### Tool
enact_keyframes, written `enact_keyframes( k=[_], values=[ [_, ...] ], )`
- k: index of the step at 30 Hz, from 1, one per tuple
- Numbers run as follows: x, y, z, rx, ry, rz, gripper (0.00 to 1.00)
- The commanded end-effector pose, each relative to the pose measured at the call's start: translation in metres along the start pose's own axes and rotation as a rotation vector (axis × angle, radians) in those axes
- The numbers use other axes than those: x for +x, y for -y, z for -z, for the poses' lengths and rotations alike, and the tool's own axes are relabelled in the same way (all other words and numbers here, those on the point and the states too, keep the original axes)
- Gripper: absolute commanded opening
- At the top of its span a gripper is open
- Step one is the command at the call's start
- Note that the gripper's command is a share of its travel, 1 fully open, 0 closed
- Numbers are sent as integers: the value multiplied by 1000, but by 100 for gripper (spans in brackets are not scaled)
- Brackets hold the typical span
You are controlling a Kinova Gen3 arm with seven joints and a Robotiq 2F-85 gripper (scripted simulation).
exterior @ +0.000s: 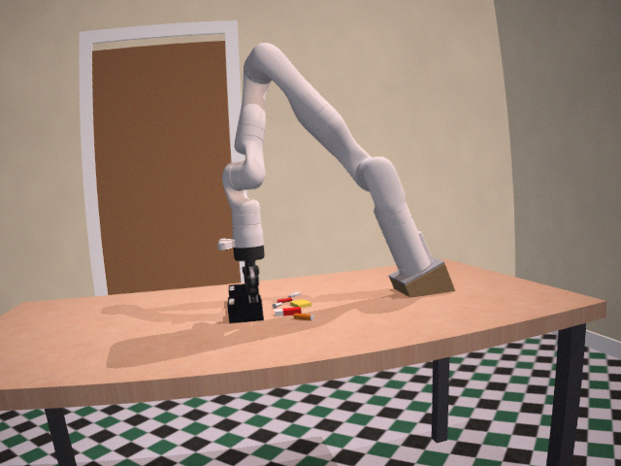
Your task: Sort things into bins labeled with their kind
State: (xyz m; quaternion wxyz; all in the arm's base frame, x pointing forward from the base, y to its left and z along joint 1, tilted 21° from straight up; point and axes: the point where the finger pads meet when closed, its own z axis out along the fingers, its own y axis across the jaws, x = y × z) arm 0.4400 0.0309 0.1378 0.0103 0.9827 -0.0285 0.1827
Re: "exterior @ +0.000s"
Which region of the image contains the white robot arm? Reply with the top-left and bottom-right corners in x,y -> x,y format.
217,43 -> 433,277

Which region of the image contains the black three-compartment bin rack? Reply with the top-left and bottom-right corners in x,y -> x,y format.
227,283 -> 264,323

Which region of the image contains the red and white eraser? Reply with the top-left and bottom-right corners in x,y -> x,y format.
275,307 -> 302,316

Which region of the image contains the yellow flat square pad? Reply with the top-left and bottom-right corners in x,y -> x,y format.
290,299 -> 311,308

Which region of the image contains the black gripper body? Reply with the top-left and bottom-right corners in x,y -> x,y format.
233,245 -> 265,277

